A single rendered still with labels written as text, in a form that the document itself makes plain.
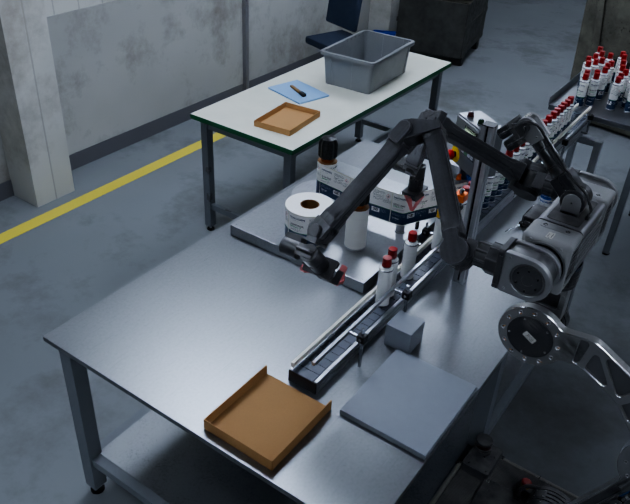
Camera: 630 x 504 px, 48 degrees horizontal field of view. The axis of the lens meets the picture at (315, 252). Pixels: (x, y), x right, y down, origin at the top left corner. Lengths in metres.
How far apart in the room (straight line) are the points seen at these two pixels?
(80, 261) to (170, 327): 1.96
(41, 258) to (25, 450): 1.49
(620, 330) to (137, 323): 2.72
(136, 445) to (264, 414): 0.90
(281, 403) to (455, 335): 0.71
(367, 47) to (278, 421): 3.45
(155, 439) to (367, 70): 2.63
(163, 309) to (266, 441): 0.73
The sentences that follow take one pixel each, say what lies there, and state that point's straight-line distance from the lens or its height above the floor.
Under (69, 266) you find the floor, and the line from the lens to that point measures 4.46.
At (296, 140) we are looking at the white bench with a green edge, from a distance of 3.97.
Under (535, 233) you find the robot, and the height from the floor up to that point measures 1.53.
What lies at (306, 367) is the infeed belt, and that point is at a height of 0.88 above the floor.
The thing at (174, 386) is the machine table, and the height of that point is 0.83.
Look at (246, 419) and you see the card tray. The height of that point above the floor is 0.83.
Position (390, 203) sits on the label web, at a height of 1.01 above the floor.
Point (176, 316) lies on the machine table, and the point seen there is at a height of 0.83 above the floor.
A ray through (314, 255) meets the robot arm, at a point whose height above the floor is 1.32.
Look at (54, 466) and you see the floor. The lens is 3.34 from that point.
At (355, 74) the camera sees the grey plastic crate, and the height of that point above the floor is 0.92.
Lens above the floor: 2.48
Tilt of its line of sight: 34 degrees down
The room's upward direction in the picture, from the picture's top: 3 degrees clockwise
